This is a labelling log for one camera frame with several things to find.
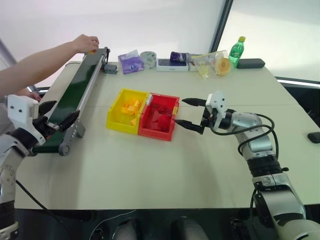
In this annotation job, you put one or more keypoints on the small orange block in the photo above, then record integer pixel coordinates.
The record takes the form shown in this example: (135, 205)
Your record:
(92, 52)

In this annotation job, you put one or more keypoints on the beige tape roll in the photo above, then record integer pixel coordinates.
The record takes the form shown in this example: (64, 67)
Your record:
(223, 67)

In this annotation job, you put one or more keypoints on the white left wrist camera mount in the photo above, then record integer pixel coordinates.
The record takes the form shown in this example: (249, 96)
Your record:
(20, 107)

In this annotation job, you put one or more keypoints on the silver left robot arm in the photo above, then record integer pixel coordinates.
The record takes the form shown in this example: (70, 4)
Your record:
(10, 155)

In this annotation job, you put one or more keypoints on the yellow cube block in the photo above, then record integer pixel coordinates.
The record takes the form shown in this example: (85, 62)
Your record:
(138, 104)

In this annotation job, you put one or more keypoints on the purple snack bag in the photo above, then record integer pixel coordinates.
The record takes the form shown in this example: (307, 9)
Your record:
(178, 56)

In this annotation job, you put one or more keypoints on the person's bare forearm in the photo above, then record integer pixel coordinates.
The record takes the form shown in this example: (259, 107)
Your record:
(37, 65)

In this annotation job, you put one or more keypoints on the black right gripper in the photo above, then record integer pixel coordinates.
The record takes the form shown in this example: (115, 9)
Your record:
(207, 118)

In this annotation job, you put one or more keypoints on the red ball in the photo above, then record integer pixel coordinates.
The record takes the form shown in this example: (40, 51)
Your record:
(165, 122)

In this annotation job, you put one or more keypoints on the red plastic bin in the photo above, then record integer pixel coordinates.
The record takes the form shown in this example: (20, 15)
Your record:
(155, 133)

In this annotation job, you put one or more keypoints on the red flat block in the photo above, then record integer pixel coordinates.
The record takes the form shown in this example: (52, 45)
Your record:
(154, 117)

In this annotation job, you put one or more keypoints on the dark rounded shape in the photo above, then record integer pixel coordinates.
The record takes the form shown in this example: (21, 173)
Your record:
(128, 230)
(188, 229)

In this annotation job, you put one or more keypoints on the orange-yellow block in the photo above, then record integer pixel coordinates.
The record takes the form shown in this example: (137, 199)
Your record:
(124, 109)

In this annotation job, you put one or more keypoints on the black computer mouse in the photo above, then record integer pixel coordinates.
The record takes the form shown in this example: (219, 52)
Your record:
(314, 137)

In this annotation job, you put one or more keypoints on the green conveyor belt silver frame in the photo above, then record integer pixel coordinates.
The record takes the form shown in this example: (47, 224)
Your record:
(75, 82)

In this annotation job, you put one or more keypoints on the green plastic bottle yellow cap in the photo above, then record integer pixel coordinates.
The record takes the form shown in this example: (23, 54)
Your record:
(236, 53)

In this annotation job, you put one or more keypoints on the yellow plastic bin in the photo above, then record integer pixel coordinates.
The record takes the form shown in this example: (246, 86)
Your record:
(117, 122)

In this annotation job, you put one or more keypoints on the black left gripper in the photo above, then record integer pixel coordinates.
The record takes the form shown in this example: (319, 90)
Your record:
(46, 126)

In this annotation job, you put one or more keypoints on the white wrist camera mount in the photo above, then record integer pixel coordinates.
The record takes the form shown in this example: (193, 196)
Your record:
(20, 107)
(218, 100)

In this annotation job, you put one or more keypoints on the clear plastic bag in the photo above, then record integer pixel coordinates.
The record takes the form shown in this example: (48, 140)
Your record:
(203, 63)

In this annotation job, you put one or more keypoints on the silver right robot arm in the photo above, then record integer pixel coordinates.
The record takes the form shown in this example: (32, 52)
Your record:
(260, 147)

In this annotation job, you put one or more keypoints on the grey tape roll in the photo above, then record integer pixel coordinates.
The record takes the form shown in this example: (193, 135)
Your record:
(148, 59)

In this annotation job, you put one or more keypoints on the flat white box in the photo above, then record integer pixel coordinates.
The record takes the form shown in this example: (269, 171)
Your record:
(172, 66)

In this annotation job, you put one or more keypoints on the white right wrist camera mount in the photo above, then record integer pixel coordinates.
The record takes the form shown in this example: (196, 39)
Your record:
(218, 100)

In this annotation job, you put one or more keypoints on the purple tissue pack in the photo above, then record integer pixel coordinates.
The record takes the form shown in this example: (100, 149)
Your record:
(131, 62)

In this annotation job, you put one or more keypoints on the black oblong case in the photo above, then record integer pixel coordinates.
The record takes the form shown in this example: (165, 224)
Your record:
(250, 63)

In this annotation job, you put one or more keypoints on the person's bare hand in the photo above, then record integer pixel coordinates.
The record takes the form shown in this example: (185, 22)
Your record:
(85, 43)
(31, 94)

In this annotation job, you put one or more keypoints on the yellow wedge block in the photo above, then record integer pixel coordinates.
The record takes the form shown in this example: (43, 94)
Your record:
(134, 122)

